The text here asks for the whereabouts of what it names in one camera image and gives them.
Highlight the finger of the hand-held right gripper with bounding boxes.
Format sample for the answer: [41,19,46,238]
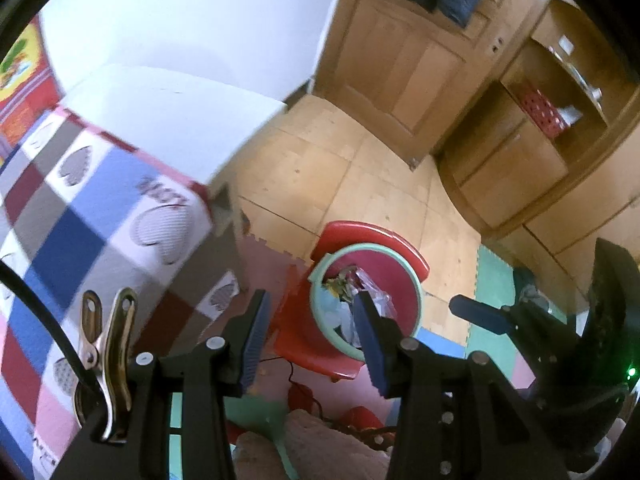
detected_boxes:
[449,294,513,337]

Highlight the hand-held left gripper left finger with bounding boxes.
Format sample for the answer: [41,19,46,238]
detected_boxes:
[50,289,273,480]

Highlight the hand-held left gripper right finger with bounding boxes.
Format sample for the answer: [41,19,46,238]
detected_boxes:
[354,291,571,480]

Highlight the light blue face mask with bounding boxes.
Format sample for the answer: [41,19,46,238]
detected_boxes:
[320,294,357,333]

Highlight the red basin green rim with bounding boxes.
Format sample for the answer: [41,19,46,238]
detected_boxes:
[306,243,426,362]

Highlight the clear plastic bag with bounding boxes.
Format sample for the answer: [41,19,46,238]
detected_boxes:
[350,267,398,326]

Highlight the colourful foam mat tiles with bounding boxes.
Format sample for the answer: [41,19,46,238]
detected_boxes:
[165,230,591,480]

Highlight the red plastic stool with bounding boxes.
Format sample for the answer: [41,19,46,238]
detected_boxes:
[272,220,431,382]

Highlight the beige fleece clothing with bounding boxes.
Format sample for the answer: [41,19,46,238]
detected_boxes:
[232,407,396,480]

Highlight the metal spring clip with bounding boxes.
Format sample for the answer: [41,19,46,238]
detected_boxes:
[74,287,138,445]

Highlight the wooden cabinet unit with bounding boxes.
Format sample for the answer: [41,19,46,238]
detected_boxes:
[432,0,640,271]

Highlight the checkered heart blanket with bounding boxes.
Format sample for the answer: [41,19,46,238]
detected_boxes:
[0,106,241,480]

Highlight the red perforated basket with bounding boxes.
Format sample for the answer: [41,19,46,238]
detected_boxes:
[516,84,571,138]

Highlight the wooden door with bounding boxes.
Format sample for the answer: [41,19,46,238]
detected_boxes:
[312,0,538,171]

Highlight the thin black floor wire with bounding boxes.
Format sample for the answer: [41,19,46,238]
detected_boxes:
[260,355,326,416]

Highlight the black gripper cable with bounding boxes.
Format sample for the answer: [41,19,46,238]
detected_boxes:
[0,260,103,401]

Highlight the red yellow floral wall cloth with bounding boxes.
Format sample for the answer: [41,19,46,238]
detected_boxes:
[0,15,63,166]

